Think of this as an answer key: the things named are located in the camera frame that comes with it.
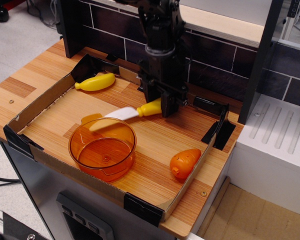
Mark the black vertical post left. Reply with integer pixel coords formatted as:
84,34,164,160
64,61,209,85
57,0,85,58

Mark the grey toy oven panel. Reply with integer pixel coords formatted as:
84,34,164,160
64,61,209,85
56,193,115,240

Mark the dark grey vertical post right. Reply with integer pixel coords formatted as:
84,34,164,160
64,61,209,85
238,0,283,124

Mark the orange transparent plastic pot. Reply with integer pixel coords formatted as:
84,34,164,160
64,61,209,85
68,113,137,183

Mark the yellow handled white toy knife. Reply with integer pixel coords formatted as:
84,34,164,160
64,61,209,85
103,98,162,121

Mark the black floor cable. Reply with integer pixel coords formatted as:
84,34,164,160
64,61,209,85
0,175,21,188

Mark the yellow toy banana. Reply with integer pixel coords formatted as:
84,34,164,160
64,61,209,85
74,73,116,91

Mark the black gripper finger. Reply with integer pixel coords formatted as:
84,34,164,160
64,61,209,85
161,91,188,118
141,79,165,103

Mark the white toy sink drainboard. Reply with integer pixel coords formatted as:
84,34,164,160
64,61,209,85
227,95,300,214

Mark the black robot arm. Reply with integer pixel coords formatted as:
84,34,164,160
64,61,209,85
120,0,190,118

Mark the cardboard fence with black tape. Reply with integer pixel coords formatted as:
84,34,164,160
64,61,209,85
3,55,243,229

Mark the orange toy carrot with face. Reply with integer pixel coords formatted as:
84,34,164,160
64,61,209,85
169,148,202,179

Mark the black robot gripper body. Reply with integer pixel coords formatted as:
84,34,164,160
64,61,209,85
137,51,188,93

